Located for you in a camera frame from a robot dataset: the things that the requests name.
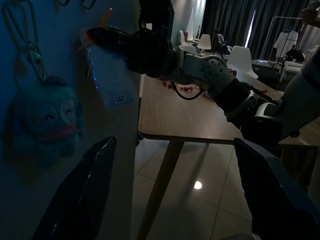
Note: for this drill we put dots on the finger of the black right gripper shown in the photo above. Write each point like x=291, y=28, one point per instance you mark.
x=112, y=42
x=120, y=31

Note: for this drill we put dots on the white chair wooden legs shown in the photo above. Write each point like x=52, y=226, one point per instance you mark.
x=204, y=41

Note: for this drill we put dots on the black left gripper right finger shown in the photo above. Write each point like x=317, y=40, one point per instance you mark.
x=275, y=200

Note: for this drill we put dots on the person in dark clothes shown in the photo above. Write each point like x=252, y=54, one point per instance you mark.
x=311, y=15

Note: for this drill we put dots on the black knob metal hook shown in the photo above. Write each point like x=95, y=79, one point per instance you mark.
x=87, y=7

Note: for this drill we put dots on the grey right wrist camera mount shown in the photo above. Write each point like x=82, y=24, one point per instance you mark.
x=156, y=12

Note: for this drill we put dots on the dark curtain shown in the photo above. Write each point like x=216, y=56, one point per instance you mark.
x=225, y=20

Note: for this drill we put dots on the white plastic chair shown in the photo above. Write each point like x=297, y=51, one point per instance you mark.
x=182, y=37
x=188, y=50
x=241, y=60

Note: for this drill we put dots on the white clothes rack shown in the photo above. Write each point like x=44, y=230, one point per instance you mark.
x=271, y=37

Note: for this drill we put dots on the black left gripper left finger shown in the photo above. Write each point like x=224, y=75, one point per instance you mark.
x=80, y=200

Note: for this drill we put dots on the white partition board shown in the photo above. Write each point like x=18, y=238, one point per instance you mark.
x=62, y=37

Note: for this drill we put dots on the white hanging garment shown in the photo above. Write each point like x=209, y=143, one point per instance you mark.
x=285, y=40

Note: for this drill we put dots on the wooden table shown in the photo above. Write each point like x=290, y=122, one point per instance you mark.
x=175, y=117

